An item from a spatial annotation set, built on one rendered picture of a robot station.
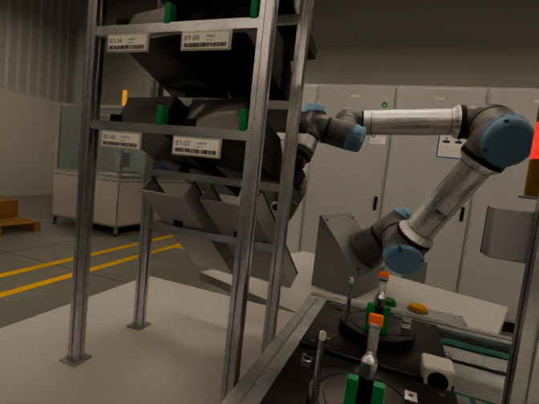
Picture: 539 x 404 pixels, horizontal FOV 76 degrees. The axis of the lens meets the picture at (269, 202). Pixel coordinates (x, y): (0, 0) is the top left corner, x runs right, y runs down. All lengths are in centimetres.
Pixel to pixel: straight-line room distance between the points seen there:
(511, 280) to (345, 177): 180
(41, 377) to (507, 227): 78
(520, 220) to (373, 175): 319
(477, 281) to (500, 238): 335
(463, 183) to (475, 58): 779
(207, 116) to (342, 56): 824
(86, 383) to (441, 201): 92
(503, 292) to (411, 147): 160
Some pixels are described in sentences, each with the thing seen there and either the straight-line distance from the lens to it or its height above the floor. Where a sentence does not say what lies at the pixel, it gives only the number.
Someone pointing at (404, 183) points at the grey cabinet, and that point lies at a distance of 371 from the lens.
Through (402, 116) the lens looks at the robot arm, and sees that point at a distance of 111.
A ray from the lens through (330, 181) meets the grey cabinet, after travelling 376.
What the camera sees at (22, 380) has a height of 86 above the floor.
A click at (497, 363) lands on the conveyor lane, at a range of 86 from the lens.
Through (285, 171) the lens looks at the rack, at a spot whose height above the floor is 126.
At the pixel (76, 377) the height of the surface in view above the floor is 86.
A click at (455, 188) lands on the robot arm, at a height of 126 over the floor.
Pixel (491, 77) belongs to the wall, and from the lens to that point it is 872.
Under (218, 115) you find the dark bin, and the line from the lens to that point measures 61.
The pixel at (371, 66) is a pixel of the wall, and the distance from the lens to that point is 866.
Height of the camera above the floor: 125
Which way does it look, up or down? 5 degrees down
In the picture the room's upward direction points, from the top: 6 degrees clockwise
